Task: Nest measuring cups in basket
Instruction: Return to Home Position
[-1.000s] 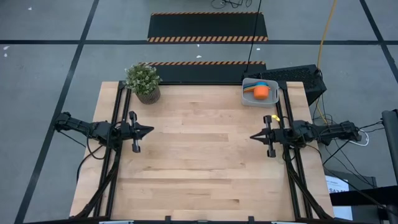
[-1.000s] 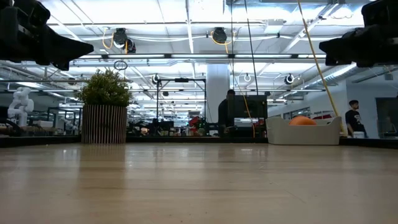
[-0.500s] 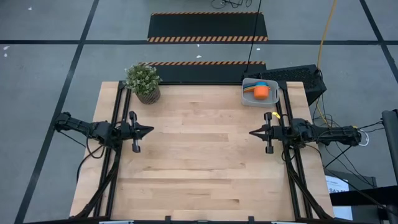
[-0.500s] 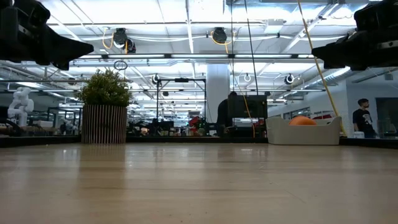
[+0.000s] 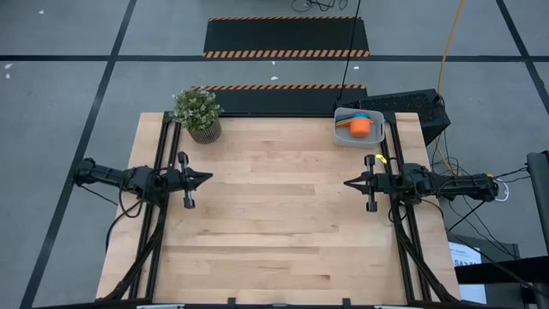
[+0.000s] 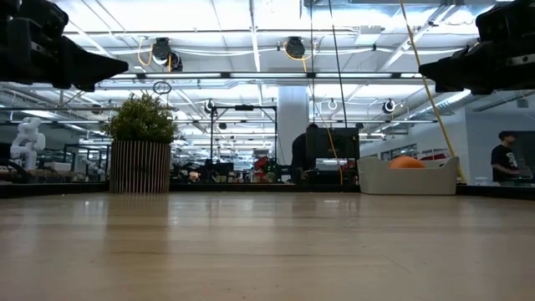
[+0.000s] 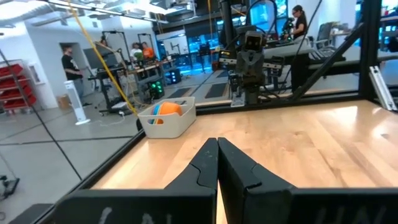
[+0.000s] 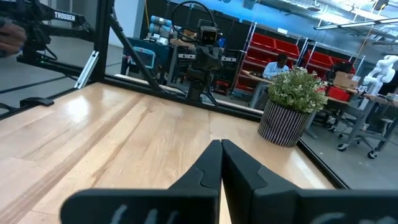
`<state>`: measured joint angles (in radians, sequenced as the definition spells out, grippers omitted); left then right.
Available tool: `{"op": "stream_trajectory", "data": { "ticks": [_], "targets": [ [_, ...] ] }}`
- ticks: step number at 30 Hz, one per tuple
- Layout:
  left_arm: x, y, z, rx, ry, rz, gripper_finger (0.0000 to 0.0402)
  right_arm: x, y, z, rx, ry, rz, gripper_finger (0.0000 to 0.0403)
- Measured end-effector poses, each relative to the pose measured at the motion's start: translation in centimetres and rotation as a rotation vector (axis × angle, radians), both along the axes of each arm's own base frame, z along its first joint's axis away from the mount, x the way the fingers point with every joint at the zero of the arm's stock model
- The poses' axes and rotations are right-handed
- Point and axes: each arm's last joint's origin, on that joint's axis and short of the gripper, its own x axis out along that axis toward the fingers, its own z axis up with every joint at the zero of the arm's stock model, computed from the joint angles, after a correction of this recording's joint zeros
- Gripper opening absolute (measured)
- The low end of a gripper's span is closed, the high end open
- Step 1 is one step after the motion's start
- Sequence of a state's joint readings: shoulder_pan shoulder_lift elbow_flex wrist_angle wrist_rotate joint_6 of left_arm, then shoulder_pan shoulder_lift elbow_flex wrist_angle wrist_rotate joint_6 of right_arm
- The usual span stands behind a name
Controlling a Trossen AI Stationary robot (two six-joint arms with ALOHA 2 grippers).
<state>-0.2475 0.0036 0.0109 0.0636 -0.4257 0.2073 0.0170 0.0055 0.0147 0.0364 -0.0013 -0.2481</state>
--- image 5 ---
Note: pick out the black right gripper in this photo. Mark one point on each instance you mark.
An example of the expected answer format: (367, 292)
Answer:
(376, 183)

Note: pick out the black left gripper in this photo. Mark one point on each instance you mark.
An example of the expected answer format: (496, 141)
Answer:
(183, 180)

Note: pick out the orange measuring cups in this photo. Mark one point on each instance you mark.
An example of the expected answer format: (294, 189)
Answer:
(360, 127)

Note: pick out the teal measuring cup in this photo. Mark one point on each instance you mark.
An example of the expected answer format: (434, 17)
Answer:
(349, 118)

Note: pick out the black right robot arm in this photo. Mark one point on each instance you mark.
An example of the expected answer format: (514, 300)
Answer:
(446, 184)

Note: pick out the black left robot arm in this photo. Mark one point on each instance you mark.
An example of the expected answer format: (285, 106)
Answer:
(116, 178)

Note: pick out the white plastic basket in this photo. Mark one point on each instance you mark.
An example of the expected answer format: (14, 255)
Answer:
(343, 137)

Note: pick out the small yellow tag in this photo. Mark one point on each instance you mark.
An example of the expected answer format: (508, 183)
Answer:
(381, 159)

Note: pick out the small potted green plant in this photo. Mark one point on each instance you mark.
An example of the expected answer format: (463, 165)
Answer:
(197, 107)

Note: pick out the black hazard-striped floor mat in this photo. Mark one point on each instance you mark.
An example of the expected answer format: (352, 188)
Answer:
(285, 36)
(279, 101)

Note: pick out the white paper sheet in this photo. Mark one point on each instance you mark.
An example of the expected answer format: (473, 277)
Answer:
(465, 257)

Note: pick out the black furniture edge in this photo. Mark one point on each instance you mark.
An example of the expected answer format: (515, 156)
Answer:
(538, 193)

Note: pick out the black aluminium table frame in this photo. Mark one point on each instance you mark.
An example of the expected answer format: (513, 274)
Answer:
(399, 240)

